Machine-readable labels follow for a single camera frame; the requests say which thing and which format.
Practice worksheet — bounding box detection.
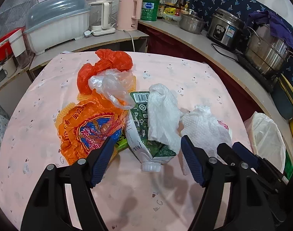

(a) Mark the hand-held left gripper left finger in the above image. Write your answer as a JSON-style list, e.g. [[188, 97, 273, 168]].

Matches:
[[21, 136, 118, 231]]

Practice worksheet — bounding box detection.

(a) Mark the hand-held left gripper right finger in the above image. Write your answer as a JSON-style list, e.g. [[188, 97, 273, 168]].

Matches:
[[181, 135, 274, 231]]

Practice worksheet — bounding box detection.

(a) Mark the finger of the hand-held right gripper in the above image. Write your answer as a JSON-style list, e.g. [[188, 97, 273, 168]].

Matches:
[[233, 142, 260, 172], [217, 143, 241, 165]]

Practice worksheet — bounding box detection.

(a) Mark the white wrapper with pink print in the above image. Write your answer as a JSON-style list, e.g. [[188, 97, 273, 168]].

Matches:
[[215, 119, 233, 147]]

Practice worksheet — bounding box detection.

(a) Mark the green cardboard box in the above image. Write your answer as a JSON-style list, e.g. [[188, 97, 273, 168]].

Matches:
[[113, 135, 129, 153]]

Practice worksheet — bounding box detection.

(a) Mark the trash bin with white liner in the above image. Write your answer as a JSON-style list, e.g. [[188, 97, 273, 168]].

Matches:
[[244, 112, 287, 172]]

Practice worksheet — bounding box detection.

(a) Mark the white paper towel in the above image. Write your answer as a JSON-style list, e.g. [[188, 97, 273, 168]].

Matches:
[[148, 84, 183, 153], [180, 106, 231, 176]]

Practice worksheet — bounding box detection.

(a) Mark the orange printed plastic bag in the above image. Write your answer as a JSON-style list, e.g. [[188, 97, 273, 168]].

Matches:
[[55, 90, 128, 166]]

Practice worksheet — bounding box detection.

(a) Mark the green milk carton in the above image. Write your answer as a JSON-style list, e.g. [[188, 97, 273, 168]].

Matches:
[[126, 90, 179, 173]]

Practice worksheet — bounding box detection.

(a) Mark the clear plastic bag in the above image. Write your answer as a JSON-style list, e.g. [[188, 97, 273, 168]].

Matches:
[[88, 69, 136, 110]]

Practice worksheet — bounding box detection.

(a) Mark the red plastic bag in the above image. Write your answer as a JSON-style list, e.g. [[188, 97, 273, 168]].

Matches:
[[78, 49, 133, 95]]

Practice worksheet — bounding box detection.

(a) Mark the green plastic bag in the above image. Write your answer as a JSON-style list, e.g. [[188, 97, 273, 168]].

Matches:
[[282, 157, 293, 182]]

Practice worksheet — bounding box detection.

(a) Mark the dark storage box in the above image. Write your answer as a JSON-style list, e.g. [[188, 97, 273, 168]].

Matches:
[[272, 76, 293, 120]]

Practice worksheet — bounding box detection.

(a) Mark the black induction cooker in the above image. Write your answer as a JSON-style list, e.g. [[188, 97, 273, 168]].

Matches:
[[237, 53, 280, 93]]

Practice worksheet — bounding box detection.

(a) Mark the pink printed tablecloth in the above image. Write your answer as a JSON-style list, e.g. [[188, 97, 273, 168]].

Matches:
[[0, 50, 253, 231]]

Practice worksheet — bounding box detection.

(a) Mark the large steel steamer pot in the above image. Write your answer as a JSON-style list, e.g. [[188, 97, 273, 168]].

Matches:
[[244, 23, 293, 78]]

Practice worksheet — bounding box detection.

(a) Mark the curved grey counter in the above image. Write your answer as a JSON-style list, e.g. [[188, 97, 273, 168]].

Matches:
[[138, 17, 293, 166]]

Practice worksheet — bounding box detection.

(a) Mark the wooden side cabinet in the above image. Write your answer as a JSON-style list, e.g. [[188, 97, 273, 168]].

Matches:
[[0, 25, 150, 97]]

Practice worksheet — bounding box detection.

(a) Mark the steel rice cooker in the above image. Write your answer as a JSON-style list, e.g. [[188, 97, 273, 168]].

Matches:
[[207, 8, 245, 50]]

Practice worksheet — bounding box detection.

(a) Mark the steel pot with lid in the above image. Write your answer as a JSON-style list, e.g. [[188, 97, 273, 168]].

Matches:
[[179, 12, 207, 34]]

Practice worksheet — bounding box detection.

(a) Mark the purple cloth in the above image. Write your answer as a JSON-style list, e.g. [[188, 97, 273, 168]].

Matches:
[[246, 10, 293, 53]]

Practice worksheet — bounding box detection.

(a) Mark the white small appliance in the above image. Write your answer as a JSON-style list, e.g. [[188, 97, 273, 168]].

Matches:
[[0, 58, 17, 83]]

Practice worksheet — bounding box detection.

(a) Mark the clear jar with white lid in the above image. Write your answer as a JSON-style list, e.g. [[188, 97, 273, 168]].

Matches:
[[8, 29, 35, 69]]

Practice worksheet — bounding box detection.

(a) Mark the clear food container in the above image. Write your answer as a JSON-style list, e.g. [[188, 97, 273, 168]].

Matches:
[[162, 13, 181, 25]]

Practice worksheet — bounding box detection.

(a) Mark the white dish rack grey lid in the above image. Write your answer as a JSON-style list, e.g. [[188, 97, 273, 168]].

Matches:
[[24, 0, 91, 56]]

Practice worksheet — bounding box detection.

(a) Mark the glass electric kettle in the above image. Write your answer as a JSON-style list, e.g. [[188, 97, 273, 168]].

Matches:
[[89, 0, 116, 37]]

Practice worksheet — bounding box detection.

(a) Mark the pink electric kettle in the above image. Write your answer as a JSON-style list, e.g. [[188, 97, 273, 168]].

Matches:
[[116, 0, 143, 31]]

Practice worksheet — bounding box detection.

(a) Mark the red plastic container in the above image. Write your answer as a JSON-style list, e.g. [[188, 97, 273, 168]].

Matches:
[[0, 28, 23, 63]]

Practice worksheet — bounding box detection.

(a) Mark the green tin can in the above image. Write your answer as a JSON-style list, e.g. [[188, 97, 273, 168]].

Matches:
[[141, 0, 160, 21]]

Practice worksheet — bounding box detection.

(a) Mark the black power cable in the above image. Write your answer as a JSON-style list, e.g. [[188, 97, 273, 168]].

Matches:
[[211, 43, 241, 62]]

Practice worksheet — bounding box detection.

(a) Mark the white power cord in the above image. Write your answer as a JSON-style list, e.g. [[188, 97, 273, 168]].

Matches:
[[128, 30, 136, 52]]

